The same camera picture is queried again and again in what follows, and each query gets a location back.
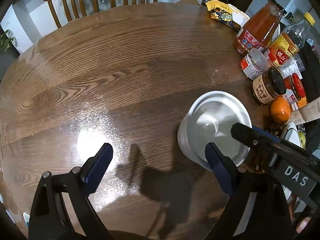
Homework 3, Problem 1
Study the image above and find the beaded wooden trivet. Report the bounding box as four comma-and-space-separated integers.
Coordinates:
265, 122, 285, 137

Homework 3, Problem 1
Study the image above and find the yellow snack packet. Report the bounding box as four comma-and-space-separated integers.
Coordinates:
205, 0, 250, 32

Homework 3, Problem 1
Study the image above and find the clear plastic cup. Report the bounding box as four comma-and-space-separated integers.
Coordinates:
281, 52, 304, 74

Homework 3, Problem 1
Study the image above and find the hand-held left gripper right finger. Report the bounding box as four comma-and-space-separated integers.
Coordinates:
204, 142, 293, 240

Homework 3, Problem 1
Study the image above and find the small red label jar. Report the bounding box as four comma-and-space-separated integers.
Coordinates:
240, 47, 269, 80

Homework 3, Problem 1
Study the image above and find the blue rimmed square plate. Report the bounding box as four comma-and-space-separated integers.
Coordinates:
282, 184, 293, 203

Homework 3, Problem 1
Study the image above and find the yellow capped vinegar bottle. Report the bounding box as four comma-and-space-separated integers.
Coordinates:
265, 12, 316, 68

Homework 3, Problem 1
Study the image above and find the black jacket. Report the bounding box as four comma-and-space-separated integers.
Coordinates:
299, 40, 320, 150

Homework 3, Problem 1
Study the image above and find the brown sauce jar dark lid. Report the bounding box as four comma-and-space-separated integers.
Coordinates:
251, 67, 286, 105

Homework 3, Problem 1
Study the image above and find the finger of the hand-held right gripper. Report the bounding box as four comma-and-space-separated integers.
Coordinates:
252, 126, 314, 157
230, 122, 278, 153

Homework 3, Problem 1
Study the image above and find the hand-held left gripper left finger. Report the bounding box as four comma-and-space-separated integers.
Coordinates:
28, 142, 114, 240

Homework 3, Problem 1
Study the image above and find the cream coloured tube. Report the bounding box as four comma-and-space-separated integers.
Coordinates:
291, 102, 320, 125

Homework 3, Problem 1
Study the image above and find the orange sauce glass bottle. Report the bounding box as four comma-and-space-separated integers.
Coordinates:
234, 0, 287, 57

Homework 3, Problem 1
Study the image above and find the trailing green plant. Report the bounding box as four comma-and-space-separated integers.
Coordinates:
0, 30, 17, 53

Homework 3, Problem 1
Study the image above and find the person's right hand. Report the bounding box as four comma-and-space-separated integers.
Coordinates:
295, 216, 313, 234

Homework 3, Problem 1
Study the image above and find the red lid sauce jar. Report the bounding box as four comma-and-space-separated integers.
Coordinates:
282, 72, 307, 105

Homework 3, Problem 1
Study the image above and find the white cylindrical cup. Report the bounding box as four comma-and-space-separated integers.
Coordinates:
177, 91, 252, 172

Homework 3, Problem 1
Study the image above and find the white bowl with blue rim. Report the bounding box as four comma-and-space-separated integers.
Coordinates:
281, 121, 302, 145

